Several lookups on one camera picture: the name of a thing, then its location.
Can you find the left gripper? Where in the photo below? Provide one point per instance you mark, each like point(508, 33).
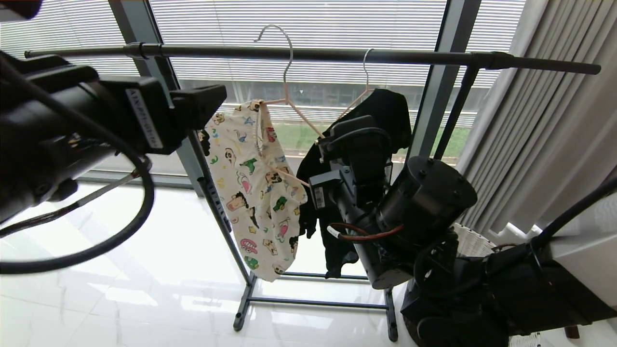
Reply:
point(144, 115)

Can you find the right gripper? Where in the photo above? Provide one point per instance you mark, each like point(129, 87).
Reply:
point(335, 190)

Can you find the cream printed garment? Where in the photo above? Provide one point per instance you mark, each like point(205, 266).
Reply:
point(255, 193)

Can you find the black garment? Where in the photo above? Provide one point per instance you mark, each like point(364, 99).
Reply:
point(385, 115)

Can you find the pink clothes hanger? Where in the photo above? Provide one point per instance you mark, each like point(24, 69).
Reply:
point(286, 94)
point(368, 86)

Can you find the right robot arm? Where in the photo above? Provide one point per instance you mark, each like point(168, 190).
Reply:
point(424, 202)

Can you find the black clothes rack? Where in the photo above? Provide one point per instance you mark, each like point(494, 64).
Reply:
point(337, 55)

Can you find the white laundry basket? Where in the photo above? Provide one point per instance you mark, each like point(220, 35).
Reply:
point(475, 241)

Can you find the window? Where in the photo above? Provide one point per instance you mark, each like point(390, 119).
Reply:
point(217, 24)

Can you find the beige curtain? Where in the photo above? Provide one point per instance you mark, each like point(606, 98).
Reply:
point(540, 125)

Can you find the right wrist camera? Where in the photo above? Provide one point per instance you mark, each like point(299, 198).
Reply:
point(361, 140)

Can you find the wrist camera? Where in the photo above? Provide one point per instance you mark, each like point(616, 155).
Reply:
point(19, 7)
point(361, 140)

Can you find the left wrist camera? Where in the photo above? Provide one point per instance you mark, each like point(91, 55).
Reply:
point(19, 7)

